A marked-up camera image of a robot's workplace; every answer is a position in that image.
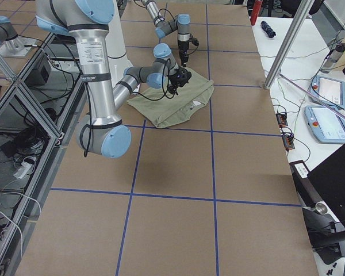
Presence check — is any olive green long-sleeve shirt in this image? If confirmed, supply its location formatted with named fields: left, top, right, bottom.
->
left=127, top=68, right=214, bottom=128

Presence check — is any upper teach pendant tablet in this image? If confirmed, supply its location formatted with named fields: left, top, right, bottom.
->
left=308, top=75, right=345, bottom=109

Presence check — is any black monitor on stand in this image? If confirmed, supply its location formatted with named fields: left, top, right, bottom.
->
left=290, top=143, right=345, bottom=265

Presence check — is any orange black connector board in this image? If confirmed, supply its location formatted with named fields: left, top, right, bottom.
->
left=275, top=113, right=288, bottom=128

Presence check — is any water bottle with dark cap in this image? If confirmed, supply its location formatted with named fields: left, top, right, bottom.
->
left=320, top=43, right=345, bottom=74

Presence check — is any folded dark blue umbrella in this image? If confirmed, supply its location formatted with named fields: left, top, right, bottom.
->
left=260, top=21, right=276, bottom=39

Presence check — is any aluminium frame post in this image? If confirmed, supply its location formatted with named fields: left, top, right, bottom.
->
left=263, top=0, right=314, bottom=90

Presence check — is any white power strip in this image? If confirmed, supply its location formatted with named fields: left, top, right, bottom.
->
left=13, top=161, right=34, bottom=179

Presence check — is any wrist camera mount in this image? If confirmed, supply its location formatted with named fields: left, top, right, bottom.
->
left=189, top=36, right=200, bottom=47
left=175, top=67, right=192, bottom=87

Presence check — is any lower teach pendant tablet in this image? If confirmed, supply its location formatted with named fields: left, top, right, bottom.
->
left=304, top=105, right=345, bottom=144

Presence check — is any white central pedestal column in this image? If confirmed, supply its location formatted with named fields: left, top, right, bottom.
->
left=102, top=1, right=133, bottom=97

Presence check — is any reacher grabber stick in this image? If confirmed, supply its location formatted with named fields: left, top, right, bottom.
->
left=278, top=73, right=345, bottom=130

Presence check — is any teach pendant tablet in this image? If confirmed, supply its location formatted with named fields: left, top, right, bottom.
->
left=304, top=105, right=345, bottom=144
left=308, top=75, right=345, bottom=109

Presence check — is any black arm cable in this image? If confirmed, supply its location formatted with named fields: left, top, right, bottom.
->
left=137, top=83, right=179, bottom=101

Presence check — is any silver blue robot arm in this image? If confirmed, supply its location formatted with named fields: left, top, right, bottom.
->
left=141, top=1, right=194, bottom=67
left=36, top=1, right=191, bottom=158

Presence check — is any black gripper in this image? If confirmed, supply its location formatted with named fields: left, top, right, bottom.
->
left=178, top=40, right=190, bottom=67
left=167, top=75, right=184, bottom=95

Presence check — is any red cylinder bottle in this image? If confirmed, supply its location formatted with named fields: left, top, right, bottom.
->
left=250, top=0, right=263, bottom=26

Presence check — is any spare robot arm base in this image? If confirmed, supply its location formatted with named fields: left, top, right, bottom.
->
left=0, top=16, right=29, bottom=58

